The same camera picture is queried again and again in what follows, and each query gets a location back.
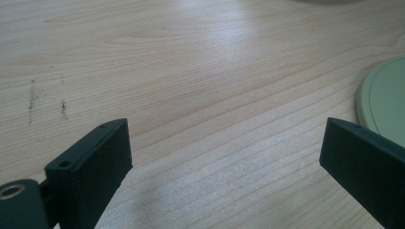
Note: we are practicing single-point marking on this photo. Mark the green round plate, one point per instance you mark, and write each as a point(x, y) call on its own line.
point(388, 101)

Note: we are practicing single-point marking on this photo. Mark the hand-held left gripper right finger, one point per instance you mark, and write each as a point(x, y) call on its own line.
point(366, 168)

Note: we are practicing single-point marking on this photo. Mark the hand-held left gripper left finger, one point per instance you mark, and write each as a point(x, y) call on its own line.
point(89, 175)

